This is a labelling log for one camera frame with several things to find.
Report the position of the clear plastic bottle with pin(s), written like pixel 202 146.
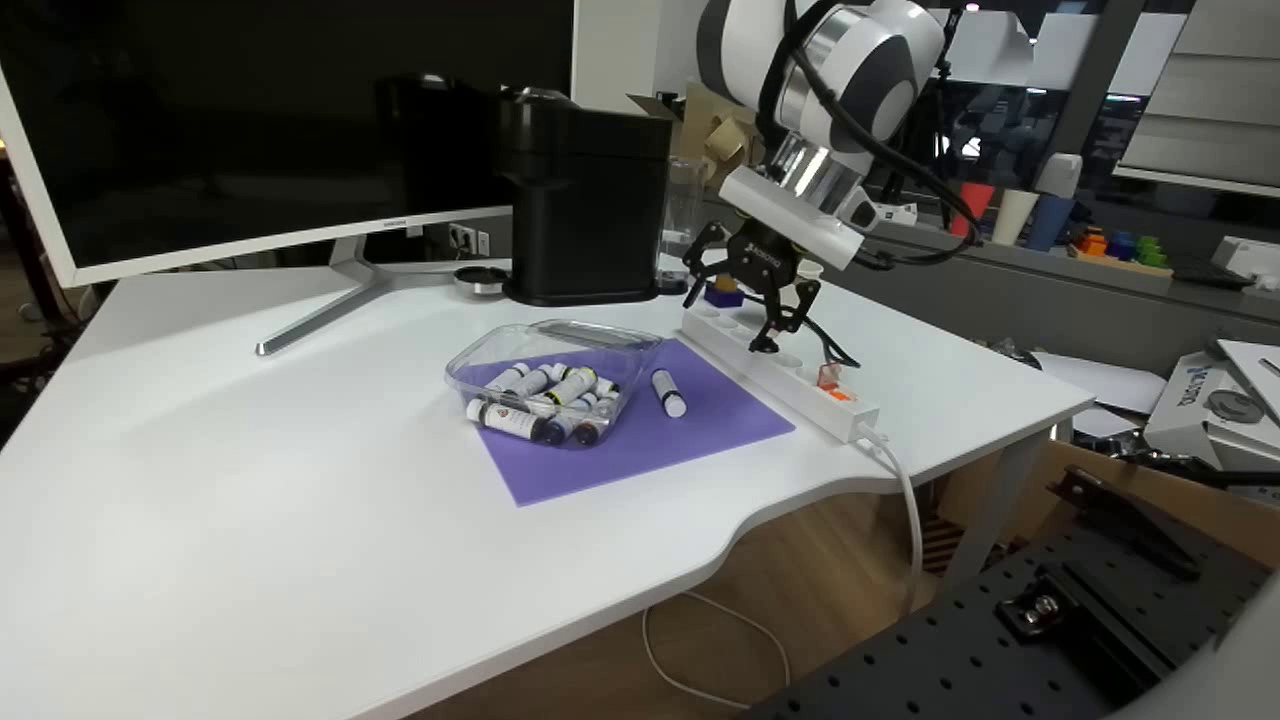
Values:
pixel 679 247

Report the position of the printed paper stack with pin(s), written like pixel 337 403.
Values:
pixel 1221 405

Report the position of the white power strip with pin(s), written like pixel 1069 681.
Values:
pixel 780 383

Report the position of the cardboard box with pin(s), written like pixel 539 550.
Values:
pixel 713 135

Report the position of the black box appliance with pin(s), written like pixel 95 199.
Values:
pixel 585 203

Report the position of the purple mat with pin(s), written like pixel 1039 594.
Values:
pixel 694 434

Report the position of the clear plastic bowl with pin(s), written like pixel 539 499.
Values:
pixel 463 377

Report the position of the silver monitor stand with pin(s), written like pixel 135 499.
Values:
pixel 351 288

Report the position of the black perforated board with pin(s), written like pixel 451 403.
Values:
pixel 961 654

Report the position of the silver wrist camera bar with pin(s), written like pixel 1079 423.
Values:
pixel 794 213

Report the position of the white curved computer monitor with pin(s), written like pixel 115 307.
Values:
pixel 266 121

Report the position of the white cup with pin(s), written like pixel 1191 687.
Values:
pixel 1060 174

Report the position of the blue cup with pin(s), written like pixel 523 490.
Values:
pixel 1049 225

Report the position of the red cup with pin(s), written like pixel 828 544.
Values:
pixel 979 213

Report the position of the blue and orange toy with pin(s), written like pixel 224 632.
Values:
pixel 724 293

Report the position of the large white paint tube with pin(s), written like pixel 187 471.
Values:
pixel 505 423

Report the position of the grey table leg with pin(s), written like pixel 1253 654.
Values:
pixel 997 512

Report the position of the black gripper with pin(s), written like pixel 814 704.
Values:
pixel 778 256

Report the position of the green toy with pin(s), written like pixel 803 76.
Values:
pixel 1153 248

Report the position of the white box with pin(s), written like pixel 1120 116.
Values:
pixel 1245 263

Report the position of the round black puck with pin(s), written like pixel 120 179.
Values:
pixel 483 276

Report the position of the white paper sheet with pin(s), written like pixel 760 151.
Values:
pixel 1102 387

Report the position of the cream cup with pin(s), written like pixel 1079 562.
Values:
pixel 1013 218

